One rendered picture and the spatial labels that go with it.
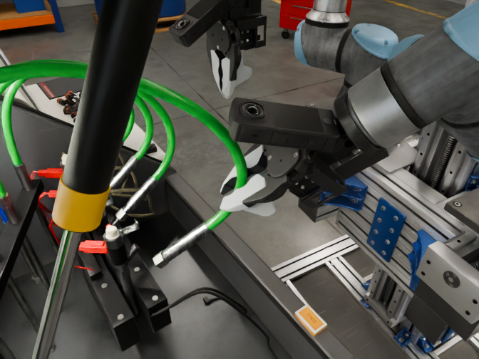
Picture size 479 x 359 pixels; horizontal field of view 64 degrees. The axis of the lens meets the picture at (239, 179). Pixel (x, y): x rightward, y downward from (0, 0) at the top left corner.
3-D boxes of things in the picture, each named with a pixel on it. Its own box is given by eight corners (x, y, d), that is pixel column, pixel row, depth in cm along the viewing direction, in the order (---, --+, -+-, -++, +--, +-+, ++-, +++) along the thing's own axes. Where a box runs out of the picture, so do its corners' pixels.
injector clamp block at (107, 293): (176, 342, 77) (167, 297, 68) (129, 371, 72) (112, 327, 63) (113, 240, 99) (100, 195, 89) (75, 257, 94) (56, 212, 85)
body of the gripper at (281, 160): (308, 214, 48) (396, 168, 41) (261, 185, 43) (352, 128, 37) (301, 167, 53) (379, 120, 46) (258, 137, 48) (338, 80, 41)
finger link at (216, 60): (246, 92, 77) (246, 45, 71) (221, 100, 74) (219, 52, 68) (237, 86, 79) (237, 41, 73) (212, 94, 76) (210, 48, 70)
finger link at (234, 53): (241, 82, 69) (241, 32, 63) (234, 84, 68) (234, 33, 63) (227, 73, 72) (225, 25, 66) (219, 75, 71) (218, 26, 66)
